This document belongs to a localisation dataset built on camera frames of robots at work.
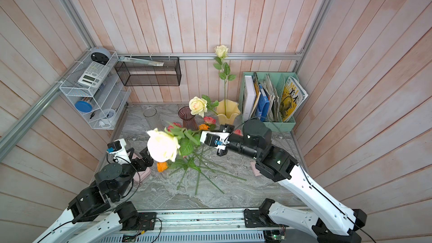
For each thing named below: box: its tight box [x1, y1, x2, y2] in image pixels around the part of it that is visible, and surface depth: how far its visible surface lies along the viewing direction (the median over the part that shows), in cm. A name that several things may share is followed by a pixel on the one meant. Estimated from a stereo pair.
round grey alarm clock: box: [90, 47, 111, 66], surface depth 83 cm
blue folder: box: [256, 83, 270, 123], surface depth 97 cm
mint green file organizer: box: [239, 71, 300, 132], surface depth 99 cm
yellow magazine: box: [279, 75, 309, 123], surface depth 100 cm
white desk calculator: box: [77, 61, 110, 88], surface depth 79 cm
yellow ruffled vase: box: [216, 99, 241, 125], surface depth 94 cm
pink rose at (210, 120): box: [203, 116, 217, 125], surface depth 106 cm
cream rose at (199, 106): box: [188, 94, 219, 118], surface depth 71 cm
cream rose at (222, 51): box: [213, 45, 237, 116], surface depth 88 cm
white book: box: [243, 74, 257, 122], surface depth 95 cm
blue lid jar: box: [74, 100, 93, 113], surface depth 78 cm
